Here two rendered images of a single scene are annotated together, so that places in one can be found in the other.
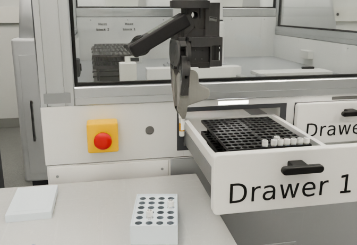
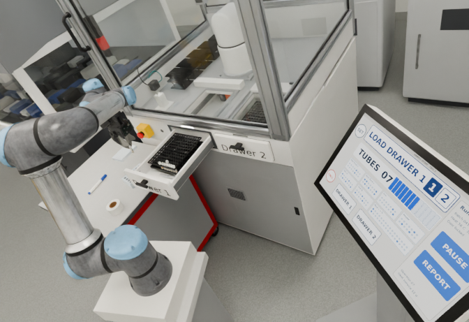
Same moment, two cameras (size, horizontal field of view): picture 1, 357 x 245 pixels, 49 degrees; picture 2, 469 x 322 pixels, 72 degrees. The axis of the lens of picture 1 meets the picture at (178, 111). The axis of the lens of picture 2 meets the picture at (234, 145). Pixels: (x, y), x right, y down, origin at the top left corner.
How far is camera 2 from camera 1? 154 cm
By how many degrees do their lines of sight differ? 54
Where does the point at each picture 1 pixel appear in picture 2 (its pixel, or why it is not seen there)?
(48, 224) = (119, 165)
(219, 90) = (179, 120)
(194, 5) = not seen: hidden behind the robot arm
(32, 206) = (120, 156)
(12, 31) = not seen: outside the picture
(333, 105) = (230, 139)
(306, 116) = (219, 141)
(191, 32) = (113, 123)
